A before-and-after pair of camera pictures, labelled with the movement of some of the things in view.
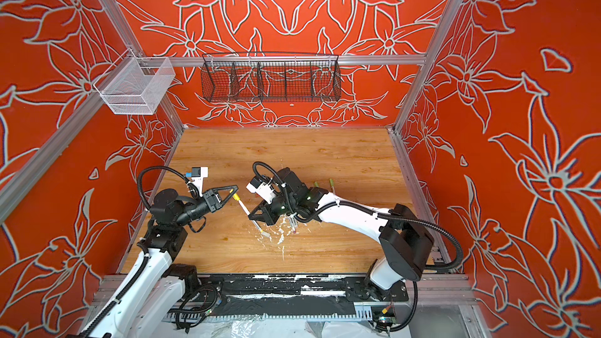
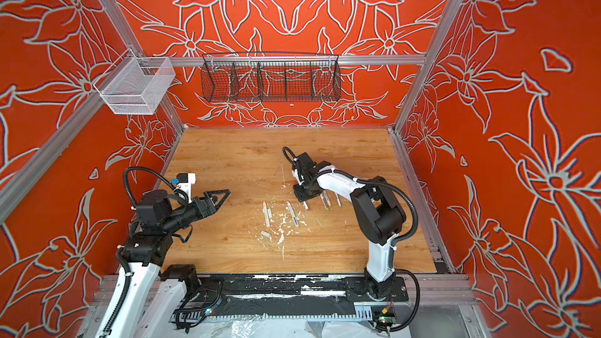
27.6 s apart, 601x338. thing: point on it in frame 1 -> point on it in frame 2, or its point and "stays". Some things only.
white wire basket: x=136 y=85 stays
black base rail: x=296 y=289 stays
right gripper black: x=264 y=216 -> x=300 y=197
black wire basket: x=270 y=77 stays
